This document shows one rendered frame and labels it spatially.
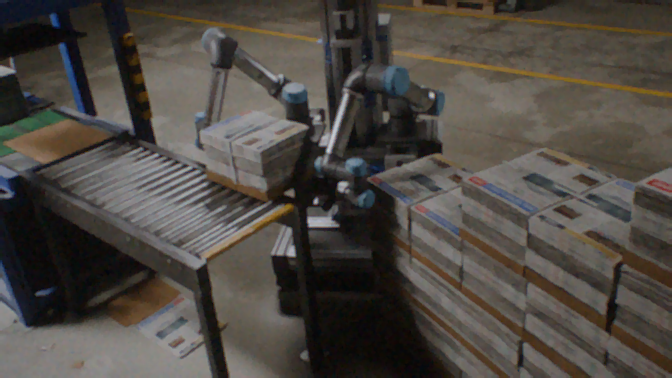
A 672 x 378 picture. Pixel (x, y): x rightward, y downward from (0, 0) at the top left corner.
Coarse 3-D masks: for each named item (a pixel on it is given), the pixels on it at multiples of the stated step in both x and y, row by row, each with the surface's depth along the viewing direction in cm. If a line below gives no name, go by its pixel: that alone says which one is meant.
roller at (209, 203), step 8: (224, 192) 265; (232, 192) 267; (208, 200) 260; (216, 200) 261; (192, 208) 255; (200, 208) 256; (208, 208) 258; (176, 216) 251; (184, 216) 251; (192, 216) 253; (160, 224) 246; (168, 224) 247; (176, 224) 248; (152, 232) 242; (160, 232) 243
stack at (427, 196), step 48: (384, 192) 250; (432, 192) 245; (384, 240) 262; (432, 240) 232; (384, 288) 278; (432, 288) 240; (480, 288) 214; (528, 288) 193; (384, 336) 292; (432, 336) 253; (480, 336) 222; (576, 336) 181
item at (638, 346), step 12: (624, 252) 156; (636, 264) 154; (648, 264) 151; (648, 276) 152; (660, 276) 149; (612, 324) 167; (612, 336) 168; (624, 336) 164; (636, 348) 162; (648, 348) 159; (648, 360) 160; (660, 360) 157
